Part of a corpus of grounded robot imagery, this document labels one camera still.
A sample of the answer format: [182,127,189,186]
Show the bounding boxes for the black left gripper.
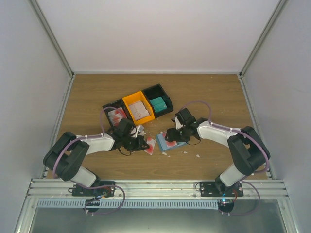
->
[122,135,149,152]

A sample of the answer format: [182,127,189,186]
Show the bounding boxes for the red white card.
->
[162,133,177,149]
[144,137,156,155]

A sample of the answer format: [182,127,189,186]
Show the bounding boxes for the teal card holder wallet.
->
[156,132,186,152]

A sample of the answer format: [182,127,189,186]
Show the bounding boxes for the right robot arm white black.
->
[165,108,271,197]

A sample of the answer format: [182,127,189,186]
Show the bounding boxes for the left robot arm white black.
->
[43,118,149,196]

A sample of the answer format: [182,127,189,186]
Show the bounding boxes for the white cards in orange bin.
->
[129,101,150,121]

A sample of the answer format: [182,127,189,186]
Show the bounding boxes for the stack of teal cards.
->
[150,97,168,113]

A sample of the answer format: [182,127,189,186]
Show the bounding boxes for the black bin with teal cards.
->
[142,84,173,118]

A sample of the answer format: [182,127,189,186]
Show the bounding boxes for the red white cards stack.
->
[108,107,127,126]

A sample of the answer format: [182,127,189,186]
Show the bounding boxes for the black bin with red cards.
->
[103,99,132,126]

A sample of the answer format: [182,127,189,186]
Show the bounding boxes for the orange plastic bin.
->
[122,91,155,125]

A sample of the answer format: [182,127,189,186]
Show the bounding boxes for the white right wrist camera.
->
[173,116,184,130]

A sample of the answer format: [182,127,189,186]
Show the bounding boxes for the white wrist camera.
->
[173,116,184,130]
[131,125,146,137]

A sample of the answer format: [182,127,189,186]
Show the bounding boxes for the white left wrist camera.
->
[131,125,146,137]

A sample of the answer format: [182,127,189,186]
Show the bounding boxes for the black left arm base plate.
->
[68,181,116,198]

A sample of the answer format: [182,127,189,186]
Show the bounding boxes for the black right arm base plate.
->
[194,181,244,198]

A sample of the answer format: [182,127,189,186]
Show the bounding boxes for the grey slotted cable duct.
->
[37,198,218,210]

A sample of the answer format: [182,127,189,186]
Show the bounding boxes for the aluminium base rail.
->
[26,179,289,199]

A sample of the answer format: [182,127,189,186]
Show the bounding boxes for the aluminium frame post left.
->
[28,0,74,79]

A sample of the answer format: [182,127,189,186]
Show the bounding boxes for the aluminium frame post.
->
[28,0,74,79]
[238,0,288,79]

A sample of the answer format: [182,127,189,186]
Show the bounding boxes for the aluminium frame post right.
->
[238,0,288,79]

